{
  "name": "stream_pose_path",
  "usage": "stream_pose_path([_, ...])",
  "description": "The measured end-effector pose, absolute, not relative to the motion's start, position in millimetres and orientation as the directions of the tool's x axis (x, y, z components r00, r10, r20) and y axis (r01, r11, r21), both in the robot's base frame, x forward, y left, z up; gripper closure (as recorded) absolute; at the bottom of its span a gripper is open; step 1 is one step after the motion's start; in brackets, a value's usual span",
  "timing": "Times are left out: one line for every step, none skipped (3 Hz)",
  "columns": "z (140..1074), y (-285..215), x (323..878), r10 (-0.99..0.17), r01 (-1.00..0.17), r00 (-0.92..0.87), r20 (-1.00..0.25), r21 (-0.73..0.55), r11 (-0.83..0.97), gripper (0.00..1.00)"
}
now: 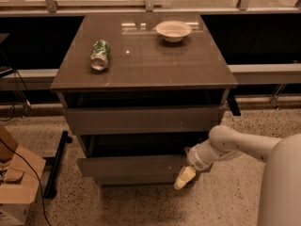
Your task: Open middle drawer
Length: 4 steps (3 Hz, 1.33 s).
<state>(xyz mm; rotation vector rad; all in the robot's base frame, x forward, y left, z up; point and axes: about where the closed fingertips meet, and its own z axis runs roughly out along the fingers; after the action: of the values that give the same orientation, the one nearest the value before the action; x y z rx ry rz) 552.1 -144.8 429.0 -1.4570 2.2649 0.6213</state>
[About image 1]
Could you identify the grey drawer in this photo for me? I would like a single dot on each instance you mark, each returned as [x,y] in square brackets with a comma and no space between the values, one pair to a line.
[133,180]
[96,121]
[126,155]

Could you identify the grey drawer cabinet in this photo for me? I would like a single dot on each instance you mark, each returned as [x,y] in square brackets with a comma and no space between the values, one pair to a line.
[144,70]

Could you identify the grey top drawer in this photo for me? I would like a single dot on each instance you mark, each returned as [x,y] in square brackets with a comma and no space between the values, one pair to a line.
[96,121]

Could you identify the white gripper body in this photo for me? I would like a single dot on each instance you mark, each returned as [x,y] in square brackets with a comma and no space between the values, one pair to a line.
[196,159]

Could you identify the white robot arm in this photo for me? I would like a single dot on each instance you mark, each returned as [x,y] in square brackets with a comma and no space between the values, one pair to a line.
[280,190]

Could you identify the white bowl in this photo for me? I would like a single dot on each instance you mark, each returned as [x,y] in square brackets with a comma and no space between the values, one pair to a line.
[173,31]

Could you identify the wooden box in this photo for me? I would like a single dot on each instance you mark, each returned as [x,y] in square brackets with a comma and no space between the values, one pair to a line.
[24,169]

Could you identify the white box on floor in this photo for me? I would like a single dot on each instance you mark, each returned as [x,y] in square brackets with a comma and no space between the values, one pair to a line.
[13,214]

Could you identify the black stand leg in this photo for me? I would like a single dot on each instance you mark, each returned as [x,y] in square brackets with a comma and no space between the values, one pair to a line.
[54,163]

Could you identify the green soda can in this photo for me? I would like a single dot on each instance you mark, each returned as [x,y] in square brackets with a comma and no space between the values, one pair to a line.
[100,53]

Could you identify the grey bottom drawer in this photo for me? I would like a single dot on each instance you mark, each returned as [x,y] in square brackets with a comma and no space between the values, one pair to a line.
[133,180]

